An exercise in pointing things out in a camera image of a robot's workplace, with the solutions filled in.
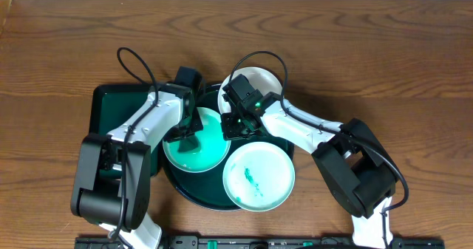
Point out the black round tray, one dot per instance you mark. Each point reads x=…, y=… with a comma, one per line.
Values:
x=206, y=188

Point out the white plate bottom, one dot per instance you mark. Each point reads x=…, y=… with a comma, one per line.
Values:
x=258, y=176

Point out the green yellow sponge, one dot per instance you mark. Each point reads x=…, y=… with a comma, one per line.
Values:
x=190, y=144

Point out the white plate top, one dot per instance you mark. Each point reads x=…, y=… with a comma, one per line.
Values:
x=259, y=78

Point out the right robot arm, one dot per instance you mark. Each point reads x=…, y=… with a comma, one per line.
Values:
x=358, y=172

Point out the white plate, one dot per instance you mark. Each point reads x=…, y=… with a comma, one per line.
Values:
x=258, y=176
x=259, y=78
x=211, y=150

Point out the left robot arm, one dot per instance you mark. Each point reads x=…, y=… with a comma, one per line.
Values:
x=112, y=180

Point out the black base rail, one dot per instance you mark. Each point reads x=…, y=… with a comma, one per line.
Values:
x=193, y=242

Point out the black rectangular water tray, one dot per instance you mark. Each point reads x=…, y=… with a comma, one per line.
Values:
x=113, y=104

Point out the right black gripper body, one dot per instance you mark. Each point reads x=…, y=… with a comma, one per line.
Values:
x=235, y=128

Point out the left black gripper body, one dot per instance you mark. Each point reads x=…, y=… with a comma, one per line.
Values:
x=185, y=131

